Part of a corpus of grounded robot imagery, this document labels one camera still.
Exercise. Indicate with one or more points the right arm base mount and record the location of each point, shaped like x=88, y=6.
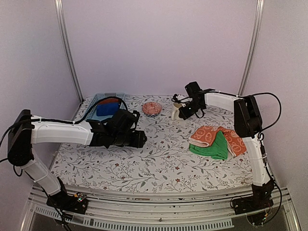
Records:
x=260, y=199

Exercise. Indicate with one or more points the aluminium front rail frame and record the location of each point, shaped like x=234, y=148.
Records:
x=189, y=211

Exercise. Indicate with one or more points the red patterned small bowl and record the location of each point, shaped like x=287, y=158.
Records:
x=151, y=109

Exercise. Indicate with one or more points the red rolled towel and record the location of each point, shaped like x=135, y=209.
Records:
x=110, y=100

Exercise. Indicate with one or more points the orange rabbit print towel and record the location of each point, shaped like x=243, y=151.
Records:
x=235, y=144

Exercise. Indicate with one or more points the aluminium corner post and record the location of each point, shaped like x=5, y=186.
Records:
x=252, y=47
x=65, y=40

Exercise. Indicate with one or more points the green microfibre towel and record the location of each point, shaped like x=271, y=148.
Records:
x=209, y=144

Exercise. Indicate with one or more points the aluminium left corner post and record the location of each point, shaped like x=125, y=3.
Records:
x=65, y=40

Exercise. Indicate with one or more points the blue rolled towel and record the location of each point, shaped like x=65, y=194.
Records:
x=107, y=109

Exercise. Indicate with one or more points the aluminium right corner post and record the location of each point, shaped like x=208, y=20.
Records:
x=252, y=47

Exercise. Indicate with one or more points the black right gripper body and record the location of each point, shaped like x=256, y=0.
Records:
x=194, y=109

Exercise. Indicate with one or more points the cream ceramic mug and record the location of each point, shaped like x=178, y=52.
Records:
x=175, y=115

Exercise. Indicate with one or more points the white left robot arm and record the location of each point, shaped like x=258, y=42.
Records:
x=29, y=130

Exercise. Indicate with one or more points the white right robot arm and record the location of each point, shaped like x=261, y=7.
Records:
x=247, y=122

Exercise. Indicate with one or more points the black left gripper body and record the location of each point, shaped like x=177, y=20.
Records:
x=122, y=140

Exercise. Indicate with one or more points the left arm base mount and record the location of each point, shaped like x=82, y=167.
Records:
x=77, y=203

